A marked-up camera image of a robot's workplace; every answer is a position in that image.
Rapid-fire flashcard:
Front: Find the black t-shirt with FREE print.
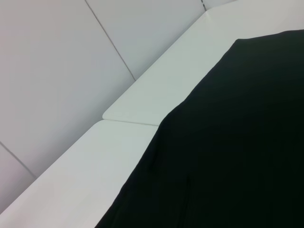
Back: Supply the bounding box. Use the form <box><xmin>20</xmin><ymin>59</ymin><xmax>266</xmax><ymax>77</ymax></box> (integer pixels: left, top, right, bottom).
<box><xmin>95</xmin><ymin>28</ymin><xmax>304</xmax><ymax>228</ymax></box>

